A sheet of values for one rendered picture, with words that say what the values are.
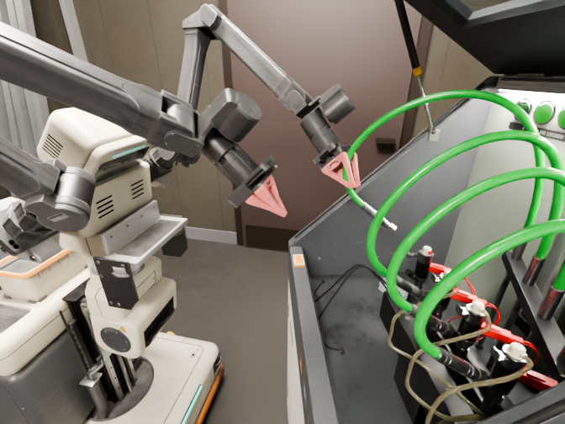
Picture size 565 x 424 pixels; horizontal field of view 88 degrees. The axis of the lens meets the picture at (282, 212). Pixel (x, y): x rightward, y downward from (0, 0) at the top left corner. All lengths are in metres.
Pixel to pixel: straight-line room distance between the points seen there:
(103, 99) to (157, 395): 1.22
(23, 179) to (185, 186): 2.20
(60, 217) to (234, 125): 0.36
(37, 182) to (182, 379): 1.08
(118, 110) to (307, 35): 1.81
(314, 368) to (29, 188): 0.59
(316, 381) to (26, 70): 0.63
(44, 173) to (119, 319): 0.52
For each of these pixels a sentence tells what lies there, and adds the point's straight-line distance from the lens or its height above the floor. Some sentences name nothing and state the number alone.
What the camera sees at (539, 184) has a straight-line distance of 0.73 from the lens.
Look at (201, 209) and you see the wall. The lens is 2.79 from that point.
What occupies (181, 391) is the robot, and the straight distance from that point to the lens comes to 1.47.
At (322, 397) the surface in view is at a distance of 0.60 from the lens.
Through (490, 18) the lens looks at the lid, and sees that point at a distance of 0.84.
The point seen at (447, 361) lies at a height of 1.12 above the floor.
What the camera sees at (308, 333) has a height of 0.95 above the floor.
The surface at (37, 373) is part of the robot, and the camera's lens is 1.24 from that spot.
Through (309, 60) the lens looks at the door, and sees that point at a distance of 2.18.
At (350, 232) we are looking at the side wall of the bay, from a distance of 0.96.
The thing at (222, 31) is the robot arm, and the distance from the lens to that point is 0.96.
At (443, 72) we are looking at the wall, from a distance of 2.27.
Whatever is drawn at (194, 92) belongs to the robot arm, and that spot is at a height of 1.40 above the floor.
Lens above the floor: 1.46
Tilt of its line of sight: 26 degrees down
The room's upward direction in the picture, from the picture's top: straight up
